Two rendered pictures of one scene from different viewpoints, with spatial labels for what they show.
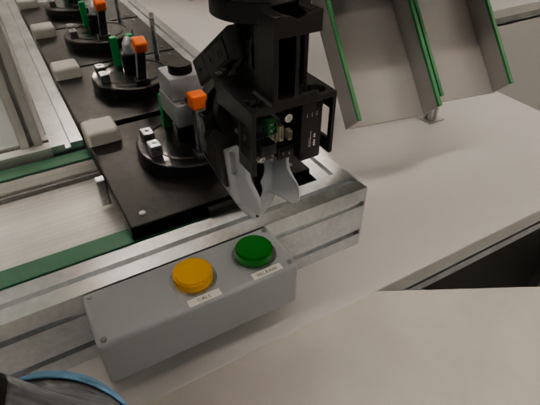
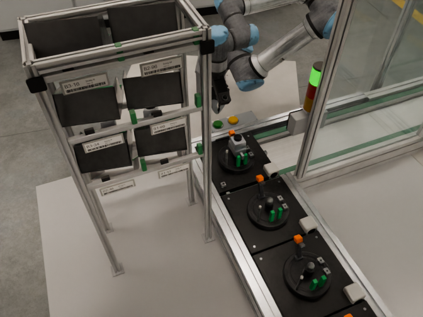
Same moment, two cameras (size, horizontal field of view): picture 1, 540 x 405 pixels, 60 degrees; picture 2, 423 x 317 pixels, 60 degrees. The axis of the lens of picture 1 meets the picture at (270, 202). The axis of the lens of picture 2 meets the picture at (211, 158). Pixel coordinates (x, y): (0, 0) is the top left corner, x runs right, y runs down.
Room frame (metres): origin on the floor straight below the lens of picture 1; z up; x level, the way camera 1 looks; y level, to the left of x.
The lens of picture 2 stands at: (1.49, 0.14, 2.02)
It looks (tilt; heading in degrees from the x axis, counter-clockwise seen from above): 48 degrees down; 188
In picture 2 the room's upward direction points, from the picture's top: straight up
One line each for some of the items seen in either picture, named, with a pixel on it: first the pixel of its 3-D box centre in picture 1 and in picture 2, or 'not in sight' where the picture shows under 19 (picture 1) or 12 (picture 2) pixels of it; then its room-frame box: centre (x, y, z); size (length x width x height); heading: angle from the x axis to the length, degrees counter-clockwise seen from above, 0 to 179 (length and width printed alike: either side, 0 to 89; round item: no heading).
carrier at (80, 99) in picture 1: (130, 59); (269, 204); (0.77, 0.24, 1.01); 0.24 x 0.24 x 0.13; 30
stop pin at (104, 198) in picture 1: (102, 190); not in sight; (0.49, 0.22, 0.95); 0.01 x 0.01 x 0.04; 30
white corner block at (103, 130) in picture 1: (101, 136); (270, 170); (0.59, 0.24, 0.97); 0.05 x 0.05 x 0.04; 30
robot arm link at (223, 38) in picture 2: not in sight; (218, 43); (0.34, 0.01, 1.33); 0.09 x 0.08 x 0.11; 124
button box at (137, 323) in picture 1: (196, 297); (232, 126); (0.32, 0.08, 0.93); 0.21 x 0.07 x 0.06; 120
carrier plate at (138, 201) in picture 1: (190, 155); (236, 161); (0.55, 0.11, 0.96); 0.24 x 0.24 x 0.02; 30
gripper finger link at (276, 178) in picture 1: (279, 182); (212, 103); (0.34, -0.01, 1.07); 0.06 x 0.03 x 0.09; 30
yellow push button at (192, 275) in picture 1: (193, 277); (233, 120); (0.32, 0.08, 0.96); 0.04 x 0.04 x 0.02
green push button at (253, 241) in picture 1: (254, 253); (218, 124); (0.36, 0.02, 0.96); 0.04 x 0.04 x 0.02
